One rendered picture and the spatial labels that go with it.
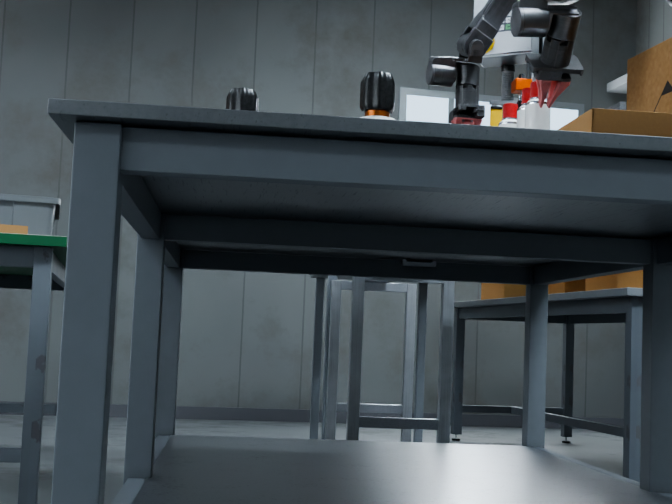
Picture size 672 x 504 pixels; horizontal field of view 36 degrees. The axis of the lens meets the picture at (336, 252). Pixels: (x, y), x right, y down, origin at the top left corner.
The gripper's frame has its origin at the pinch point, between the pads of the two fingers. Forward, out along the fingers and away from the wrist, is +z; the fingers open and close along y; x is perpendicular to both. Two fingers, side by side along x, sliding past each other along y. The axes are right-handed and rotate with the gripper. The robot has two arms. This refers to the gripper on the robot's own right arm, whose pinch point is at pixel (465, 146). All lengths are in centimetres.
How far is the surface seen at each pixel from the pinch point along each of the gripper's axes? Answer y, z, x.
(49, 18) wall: -422, -154, -171
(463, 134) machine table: 110, 21, -27
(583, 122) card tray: 104, 17, -8
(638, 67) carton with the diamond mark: 52, -7, 21
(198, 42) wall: -431, -148, -77
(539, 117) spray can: 40.4, 1.5, 5.3
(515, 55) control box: -12.0, -27.0, 15.3
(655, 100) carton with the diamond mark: 59, 1, 22
